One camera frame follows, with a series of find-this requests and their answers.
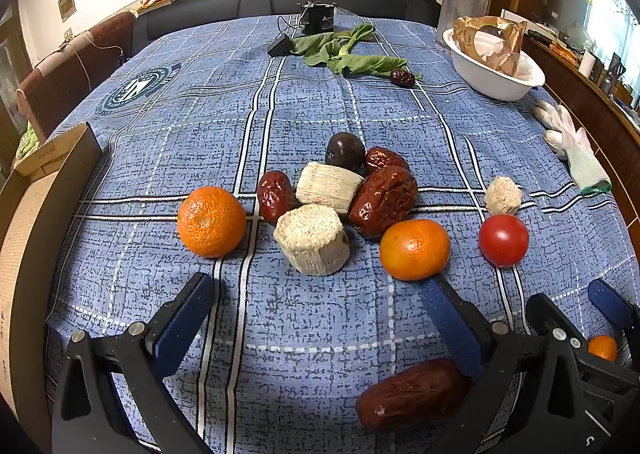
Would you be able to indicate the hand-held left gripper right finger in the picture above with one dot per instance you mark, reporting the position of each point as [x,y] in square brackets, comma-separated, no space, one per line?
[452,329]

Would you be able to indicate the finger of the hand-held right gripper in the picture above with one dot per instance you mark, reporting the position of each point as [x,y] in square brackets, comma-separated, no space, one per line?
[555,329]
[612,306]

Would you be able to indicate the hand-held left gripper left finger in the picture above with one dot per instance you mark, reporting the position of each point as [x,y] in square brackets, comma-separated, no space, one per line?
[182,324]

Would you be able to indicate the small mandarin orange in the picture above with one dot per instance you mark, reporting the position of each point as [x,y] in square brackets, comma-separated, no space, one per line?
[602,349]

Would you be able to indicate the long red date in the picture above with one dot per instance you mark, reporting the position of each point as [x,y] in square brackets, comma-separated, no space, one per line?
[410,396]

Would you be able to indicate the red tomato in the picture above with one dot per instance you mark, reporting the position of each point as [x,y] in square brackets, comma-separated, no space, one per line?
[503,240]

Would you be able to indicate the small white foam ball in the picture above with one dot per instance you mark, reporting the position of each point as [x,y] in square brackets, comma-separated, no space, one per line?
[503,195]

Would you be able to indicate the large wrinkled red date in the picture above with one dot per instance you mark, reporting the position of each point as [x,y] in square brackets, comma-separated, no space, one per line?
[382,204]

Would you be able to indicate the short white foam cylinder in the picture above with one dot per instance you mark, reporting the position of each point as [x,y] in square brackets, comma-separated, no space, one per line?
[311,240]

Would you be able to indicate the red jujube date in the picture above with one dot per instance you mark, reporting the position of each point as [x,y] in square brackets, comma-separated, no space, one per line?
[402,77]
[274,196]
[385,159]

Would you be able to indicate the cardboard box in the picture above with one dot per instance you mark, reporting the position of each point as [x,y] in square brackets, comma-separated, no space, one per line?
[30,244]

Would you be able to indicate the long white foam cylinder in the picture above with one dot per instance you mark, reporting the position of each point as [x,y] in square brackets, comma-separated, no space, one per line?
[328,186]

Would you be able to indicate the white work glove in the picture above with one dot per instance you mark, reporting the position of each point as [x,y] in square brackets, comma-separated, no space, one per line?
[580,159]
[550,115]

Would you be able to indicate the dark purple plum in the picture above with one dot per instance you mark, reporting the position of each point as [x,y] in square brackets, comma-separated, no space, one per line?
[345,150]

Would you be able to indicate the green cloth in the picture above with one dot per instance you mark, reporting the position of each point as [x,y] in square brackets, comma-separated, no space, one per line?
[26,141]

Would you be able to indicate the white cup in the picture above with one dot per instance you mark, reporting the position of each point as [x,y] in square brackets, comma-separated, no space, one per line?
[586,65]

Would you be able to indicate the white plastic bowl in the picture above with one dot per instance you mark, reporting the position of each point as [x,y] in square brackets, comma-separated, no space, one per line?
[495,81]

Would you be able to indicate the brown armchair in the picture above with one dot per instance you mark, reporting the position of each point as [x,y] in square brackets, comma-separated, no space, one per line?
[70,79]

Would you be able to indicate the gold foil bag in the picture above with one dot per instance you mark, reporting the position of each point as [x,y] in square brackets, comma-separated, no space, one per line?
[500,41]

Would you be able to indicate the green leafy vegetable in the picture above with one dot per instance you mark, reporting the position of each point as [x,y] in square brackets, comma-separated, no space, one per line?
[345,56]

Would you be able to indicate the small black box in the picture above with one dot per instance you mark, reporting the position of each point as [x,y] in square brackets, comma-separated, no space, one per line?
[280,46]

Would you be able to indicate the black leather sofa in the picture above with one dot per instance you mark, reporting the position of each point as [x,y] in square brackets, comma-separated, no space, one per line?
[260,1]

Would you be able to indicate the black electronic device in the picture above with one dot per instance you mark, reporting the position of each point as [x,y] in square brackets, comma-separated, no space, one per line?
[316,16]

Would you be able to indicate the small wall frame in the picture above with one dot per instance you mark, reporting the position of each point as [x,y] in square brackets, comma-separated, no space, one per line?
[66,5]

